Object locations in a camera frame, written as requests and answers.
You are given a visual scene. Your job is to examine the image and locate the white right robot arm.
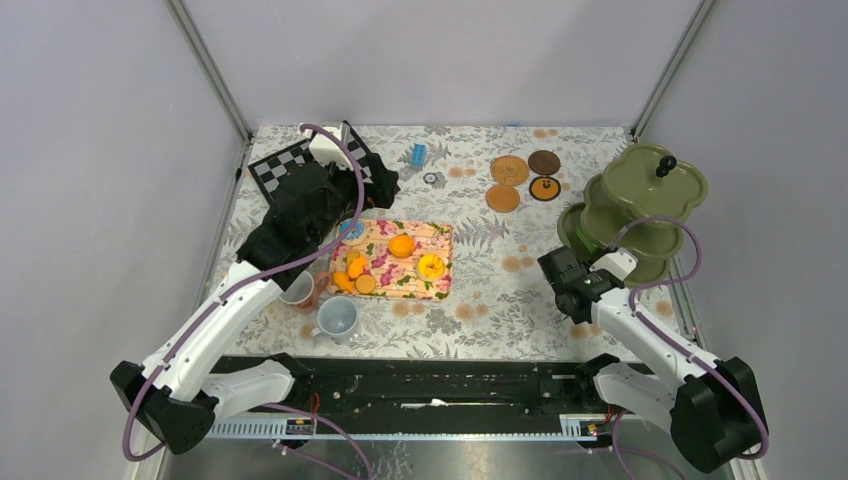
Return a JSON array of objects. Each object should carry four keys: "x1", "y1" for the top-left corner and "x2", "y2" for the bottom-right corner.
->
[{"x1": 537, "y1": 246, "x2": 768, "y2": 473}]

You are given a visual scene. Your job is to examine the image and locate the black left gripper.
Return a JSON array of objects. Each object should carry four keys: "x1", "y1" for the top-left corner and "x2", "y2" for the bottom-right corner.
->
[{"x1": 309, "y1": 152, "x2": 399, "y2": 246}]

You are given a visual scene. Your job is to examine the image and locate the black white checkerboard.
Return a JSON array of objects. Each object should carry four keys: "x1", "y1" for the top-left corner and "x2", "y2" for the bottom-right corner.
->
[{"x1": 249, "y1": 121, "x2": 400, "y2": 211}]

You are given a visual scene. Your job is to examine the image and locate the black orange face coaster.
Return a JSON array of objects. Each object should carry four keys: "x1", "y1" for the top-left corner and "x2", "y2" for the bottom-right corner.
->
[{"x1": 529, "y1": 176, "x2": 562, "y2": 202}]

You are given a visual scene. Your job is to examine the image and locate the white mug with red handle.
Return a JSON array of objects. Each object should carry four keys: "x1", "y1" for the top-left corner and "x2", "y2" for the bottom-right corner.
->
[{"x1": 279, "y1": 271, "x2": 331, "y2": 314}]

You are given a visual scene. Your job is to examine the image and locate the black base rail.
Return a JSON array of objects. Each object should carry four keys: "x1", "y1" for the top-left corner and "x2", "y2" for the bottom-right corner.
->
[{"x1": 272, "y1": 353, "x2": 621, "y2": 437}]

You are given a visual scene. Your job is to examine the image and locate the plain orange coaster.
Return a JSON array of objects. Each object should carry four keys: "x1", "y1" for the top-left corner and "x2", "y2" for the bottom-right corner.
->
[{"x1": 485, "y1": 184, "x2": 521, "y2": 213}]

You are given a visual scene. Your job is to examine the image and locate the blue toy brick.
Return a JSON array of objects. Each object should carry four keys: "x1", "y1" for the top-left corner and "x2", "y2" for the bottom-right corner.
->
[{"x1": 409, "y1": 144, "x2": 427, "y2": 170}]

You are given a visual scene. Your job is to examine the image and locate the blue donut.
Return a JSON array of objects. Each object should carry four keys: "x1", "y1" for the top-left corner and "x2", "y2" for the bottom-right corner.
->
[{"x1": 338, "y1": 219, "x2": 366, "y2": 246}]

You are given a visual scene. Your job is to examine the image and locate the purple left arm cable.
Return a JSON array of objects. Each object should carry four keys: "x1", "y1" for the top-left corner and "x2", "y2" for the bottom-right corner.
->
[{"x1": 122, "y1": 123, "x2": 376, "y2": 480}]

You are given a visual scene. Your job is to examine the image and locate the green three-tier stand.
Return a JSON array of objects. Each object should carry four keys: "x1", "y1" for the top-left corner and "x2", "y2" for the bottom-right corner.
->
[{"x1": 557, "y1": 143, "x2": 708, "y2": 287}]

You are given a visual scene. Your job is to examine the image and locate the floral serving tray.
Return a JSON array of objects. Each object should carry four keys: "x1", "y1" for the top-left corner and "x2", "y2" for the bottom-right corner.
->
[{"x1": 328, "y1": 219, "x2": 454, "y2": 301}]

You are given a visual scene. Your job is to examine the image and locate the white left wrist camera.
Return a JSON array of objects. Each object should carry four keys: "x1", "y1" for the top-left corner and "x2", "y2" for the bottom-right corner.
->
[{"x1": 302, "y1": 122, "x2": 352, "y2": 170}]

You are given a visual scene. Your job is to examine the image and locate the round brown cookie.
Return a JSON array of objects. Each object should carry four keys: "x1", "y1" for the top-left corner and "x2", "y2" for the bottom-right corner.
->
[{"x1": 354, "y1": 274, "x2": 377, "y2": 295}]

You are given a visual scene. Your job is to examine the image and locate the dark brown coaster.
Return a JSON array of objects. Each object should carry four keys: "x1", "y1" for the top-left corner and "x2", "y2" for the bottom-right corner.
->
[{"x1": 527, "y1": 150, "x2": 561, "y2": 176}]

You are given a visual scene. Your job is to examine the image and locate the woven tan coaster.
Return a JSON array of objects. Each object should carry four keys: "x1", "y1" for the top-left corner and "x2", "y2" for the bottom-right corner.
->
[{"x1": 490, "y1": 155, "x2": 529, "y2": 186}]

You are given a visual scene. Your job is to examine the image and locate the white mug front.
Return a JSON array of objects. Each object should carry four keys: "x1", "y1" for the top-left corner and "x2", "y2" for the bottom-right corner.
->
[{"x1": 310, "y1": 296, "x2": 361, "y2": 344}]

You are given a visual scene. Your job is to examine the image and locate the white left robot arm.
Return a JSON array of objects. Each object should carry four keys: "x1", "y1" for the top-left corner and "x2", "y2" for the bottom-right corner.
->
[{"x1": 110, "y1": 154, "x2": 400, "y2": 455}]

